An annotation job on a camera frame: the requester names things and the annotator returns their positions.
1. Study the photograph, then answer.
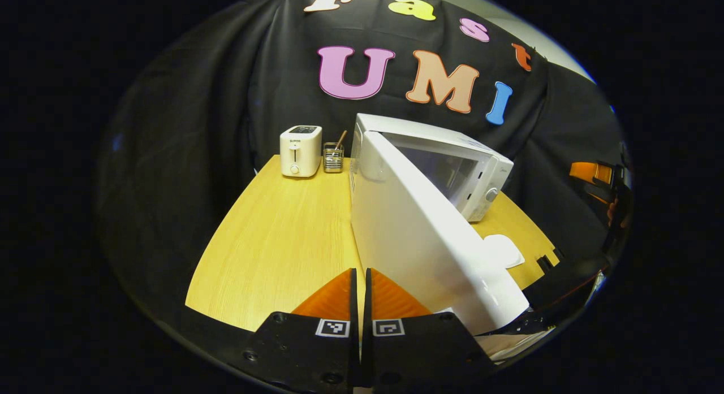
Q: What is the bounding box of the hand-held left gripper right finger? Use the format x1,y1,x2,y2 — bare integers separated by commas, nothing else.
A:
362,268,498,392

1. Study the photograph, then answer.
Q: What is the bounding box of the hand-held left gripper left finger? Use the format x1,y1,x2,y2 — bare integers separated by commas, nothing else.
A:
243,268,363,392

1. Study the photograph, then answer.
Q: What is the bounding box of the white microwave oven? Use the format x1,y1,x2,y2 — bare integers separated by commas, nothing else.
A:
349,112,531,336

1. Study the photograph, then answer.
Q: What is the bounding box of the white square plate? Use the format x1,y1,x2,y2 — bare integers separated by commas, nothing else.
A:
484,234,525,269

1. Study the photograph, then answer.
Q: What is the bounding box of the metal utensil holder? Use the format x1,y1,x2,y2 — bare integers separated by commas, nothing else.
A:
323,142,345,174

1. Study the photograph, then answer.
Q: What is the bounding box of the white toaster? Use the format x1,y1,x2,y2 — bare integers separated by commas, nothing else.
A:
279,125,323,178

